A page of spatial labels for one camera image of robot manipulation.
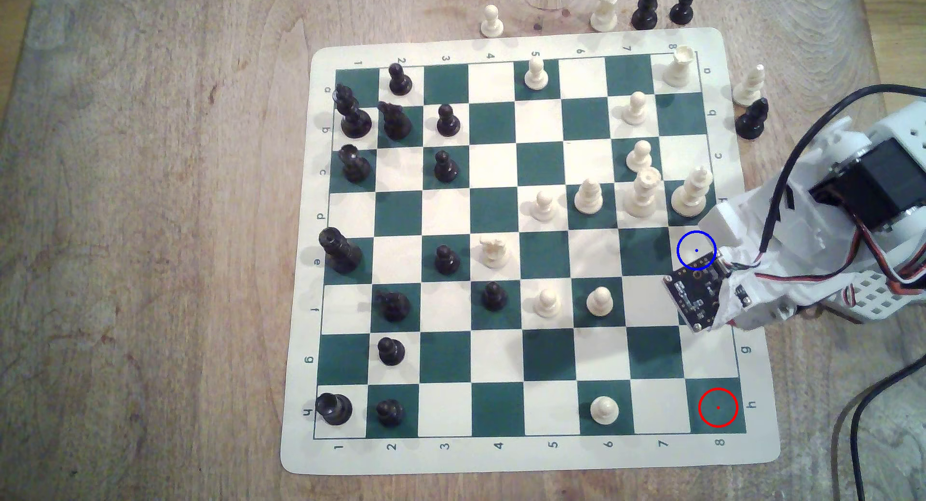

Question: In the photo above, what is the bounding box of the white chess rook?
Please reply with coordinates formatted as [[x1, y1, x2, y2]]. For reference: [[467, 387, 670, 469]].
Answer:
[[662, 44, 697, 89]]

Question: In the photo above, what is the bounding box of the black chess knight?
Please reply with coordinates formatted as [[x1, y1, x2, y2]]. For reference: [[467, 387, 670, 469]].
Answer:
[[378, 291, 412, 323], [378, 101, 413, 141]]

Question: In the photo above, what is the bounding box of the black chess queen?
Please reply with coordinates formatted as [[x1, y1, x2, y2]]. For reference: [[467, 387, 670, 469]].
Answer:
[[334, 84, 373, 139]]

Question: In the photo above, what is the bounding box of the black chess king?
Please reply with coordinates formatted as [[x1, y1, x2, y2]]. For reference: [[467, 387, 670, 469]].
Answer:
[[319, 227, 364, 274]]

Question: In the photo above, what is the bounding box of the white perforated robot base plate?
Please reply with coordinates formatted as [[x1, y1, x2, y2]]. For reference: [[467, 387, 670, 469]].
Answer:
[[828, 266, 926, 323]]

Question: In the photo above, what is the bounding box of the black power cable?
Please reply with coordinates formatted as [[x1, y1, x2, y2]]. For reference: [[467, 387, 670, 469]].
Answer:
[[854, 362, 926, 501]]

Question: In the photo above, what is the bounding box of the white chess king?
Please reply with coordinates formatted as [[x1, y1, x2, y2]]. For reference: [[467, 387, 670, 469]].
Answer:
[[670, 165, 715, 218]]

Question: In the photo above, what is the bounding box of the black chess rook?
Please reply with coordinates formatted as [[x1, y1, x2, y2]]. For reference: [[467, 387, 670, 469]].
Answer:
[[315, 393, 354, 426]]

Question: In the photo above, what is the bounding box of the red black servo wire bundle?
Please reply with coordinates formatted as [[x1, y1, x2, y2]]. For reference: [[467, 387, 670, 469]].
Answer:
[[727, 222, 926, 296]]

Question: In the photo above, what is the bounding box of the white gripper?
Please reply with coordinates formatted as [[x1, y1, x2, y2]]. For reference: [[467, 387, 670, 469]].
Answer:
[[703, 185, 858, 333]]

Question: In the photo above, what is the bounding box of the white chess knight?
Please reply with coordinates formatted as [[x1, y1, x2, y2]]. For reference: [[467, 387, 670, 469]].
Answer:
[[479, 233, 510, 270], [590, 0, 622, 33]]

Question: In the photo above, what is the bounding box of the white chess bishop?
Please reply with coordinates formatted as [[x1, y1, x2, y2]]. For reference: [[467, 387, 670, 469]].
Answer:
[[574, 177, 605, 216], [732, 64, 767, 108]]

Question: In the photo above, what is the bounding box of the black camera circuit board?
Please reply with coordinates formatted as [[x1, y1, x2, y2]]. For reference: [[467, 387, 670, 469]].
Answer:
[[663, 258, 733, 335]]

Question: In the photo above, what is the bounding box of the green and cream chess mat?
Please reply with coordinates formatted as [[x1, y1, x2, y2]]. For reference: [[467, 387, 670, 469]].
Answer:
[[281, 27, 781, 476]]

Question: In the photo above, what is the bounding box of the black camera cable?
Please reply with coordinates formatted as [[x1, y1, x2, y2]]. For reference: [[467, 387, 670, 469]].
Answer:
[[756, 84, 926, 265]]

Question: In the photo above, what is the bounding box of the white chess queen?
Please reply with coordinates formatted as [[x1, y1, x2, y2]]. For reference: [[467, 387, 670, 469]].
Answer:
[[624, 167, 663, 220]]

